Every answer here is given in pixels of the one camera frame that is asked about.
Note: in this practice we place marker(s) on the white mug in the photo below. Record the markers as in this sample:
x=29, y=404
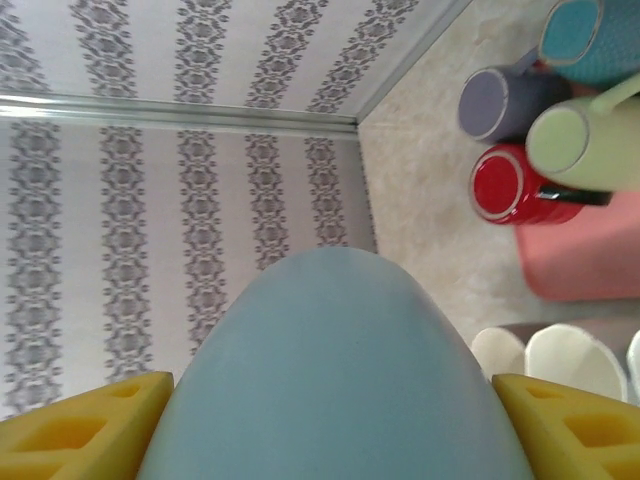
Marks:
x=570, y=360

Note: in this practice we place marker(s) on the pink plastic tray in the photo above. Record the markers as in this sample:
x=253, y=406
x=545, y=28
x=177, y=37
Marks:
x=585, y=255

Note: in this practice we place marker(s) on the aluminium wall base strip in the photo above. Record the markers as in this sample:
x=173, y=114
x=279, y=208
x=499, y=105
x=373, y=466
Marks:
x=410, y=65

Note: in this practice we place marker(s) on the teal mug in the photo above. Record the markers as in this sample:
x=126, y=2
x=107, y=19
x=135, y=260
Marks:
x=585, y=35

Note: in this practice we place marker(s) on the left aluminium corner post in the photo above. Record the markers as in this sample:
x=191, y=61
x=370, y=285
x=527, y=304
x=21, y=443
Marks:
x=175, y=114

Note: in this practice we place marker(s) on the pale pinkish grey mug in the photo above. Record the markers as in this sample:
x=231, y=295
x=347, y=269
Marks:
x=497, y=352

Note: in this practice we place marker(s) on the light green mug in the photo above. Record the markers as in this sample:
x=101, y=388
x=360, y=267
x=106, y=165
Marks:
x=560, y=135

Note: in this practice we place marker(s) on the light blue mug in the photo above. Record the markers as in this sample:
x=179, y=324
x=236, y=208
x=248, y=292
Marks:
x=330, y=375

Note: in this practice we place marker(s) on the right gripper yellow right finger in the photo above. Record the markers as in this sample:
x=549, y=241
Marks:
x=580, y=435

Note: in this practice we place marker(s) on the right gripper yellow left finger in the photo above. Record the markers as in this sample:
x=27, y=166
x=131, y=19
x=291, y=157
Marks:
x=75, y=435

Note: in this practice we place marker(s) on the red mug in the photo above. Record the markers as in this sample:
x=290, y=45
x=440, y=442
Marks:
x=500, y=182

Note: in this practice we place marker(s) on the purple mug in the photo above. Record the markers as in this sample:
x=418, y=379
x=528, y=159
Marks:
x=492, y=102

